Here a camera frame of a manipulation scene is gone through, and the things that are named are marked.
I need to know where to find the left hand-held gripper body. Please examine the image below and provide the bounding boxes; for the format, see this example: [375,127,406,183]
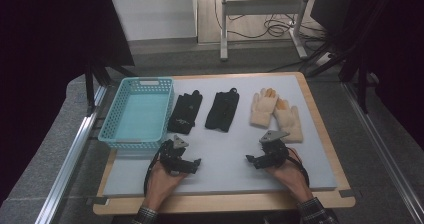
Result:
[158,134,193,176]

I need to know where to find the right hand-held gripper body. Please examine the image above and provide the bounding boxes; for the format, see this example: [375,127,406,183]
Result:
[259,129,290,168]

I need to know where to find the beige knit glove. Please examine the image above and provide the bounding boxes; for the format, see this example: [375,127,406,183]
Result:
[273,97,304,144]
[249,87,279,129]

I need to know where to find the black glove with white print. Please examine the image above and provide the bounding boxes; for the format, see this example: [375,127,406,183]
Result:
[167,89,204,135]

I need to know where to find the turquoise plastic basket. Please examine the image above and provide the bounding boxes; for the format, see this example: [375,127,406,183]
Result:
[98,77,175,151]

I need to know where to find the person's right hand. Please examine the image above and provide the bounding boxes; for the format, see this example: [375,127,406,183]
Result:
[266,148,314,204]

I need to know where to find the person's left hand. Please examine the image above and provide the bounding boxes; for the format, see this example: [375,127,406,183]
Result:
[143,165,188,210]

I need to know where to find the light grey table mat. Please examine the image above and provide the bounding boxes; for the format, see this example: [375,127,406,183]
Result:
[103,74,338,198]

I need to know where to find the black metal stand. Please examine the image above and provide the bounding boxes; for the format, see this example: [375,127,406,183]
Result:
[306,33,371,115]
[84,60,138,115]

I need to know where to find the white power strip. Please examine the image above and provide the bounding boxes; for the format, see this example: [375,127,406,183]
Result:
[314,52,333,67]

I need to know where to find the white cabinet panel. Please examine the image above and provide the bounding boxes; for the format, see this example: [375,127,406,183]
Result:
[109,0,198,42]

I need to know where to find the black curtain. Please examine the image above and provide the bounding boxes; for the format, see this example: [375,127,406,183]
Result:
[0,0,134,205]
[313,0,424,148]

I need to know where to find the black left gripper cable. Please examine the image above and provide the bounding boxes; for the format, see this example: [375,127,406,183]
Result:
[143,143,168,196]

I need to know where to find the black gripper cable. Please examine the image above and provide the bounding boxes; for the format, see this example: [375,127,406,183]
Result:
[286,147,311,188]
[143,143,168,196]

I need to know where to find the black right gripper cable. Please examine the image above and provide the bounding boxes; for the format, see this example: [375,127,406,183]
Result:
[286,147,311,188]

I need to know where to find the grey table bracket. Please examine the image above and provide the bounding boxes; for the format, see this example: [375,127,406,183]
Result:
[339,189,363,198]
[86,197,109,206]

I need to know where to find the aluminium rail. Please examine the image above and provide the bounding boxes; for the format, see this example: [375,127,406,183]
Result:
[34,85,108,224]
[343,82,424,223]

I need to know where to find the black floor cable bundle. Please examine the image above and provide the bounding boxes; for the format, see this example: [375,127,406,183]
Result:
[213,0,329,42]

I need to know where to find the white metal desk frame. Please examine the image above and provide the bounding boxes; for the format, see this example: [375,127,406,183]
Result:
[219,0,309,62]

